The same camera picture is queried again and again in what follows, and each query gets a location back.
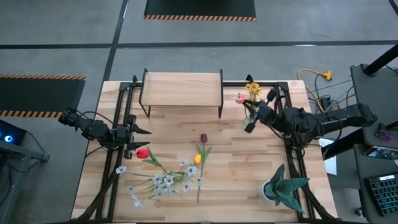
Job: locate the black beam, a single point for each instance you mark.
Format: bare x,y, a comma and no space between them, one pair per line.
342,147

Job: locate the clear glass vase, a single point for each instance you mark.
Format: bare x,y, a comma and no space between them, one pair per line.
246,118

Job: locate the dark red artificial tulip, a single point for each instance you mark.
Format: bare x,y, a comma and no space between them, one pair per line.
203,137

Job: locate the white artificial flower bunch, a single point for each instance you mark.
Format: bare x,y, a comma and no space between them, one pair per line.
169,180

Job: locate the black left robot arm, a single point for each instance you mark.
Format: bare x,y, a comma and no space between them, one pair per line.
93,129

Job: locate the wooden shelf with black legs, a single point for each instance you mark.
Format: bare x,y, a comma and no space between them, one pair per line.
180,90

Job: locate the grey metal stand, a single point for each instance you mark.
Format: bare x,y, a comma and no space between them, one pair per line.
31,155

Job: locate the pink artificial tulip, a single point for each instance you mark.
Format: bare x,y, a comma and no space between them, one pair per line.
239,98

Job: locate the grey desk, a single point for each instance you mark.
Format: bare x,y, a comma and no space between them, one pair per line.
360,174
373,93

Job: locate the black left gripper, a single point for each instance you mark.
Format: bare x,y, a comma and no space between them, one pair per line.
127,137

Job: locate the yellow artificial flower bunch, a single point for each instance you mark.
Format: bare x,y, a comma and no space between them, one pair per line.
254,88

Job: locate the black post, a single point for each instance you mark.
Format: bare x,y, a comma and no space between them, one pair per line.
382,60

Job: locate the white paper sheet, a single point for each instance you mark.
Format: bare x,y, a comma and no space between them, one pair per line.
331,165

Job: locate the black keyboard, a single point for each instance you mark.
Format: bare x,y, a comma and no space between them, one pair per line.
384,194

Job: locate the black mat with hazard stripes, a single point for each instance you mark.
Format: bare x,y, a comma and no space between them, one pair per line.
199,7
37,96

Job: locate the tablet with lit screen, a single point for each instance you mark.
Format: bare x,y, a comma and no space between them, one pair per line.
381,152

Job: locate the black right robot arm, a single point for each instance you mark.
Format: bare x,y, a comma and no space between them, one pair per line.
326,123

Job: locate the black computer with blue light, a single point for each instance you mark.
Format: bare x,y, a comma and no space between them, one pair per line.
12,133

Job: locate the small purple object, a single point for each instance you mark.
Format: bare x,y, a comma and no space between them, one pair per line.
386,137

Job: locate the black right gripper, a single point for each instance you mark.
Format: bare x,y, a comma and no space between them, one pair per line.
264,112

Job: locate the green potted plant white pot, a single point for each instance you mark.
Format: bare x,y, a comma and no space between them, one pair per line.
286,189

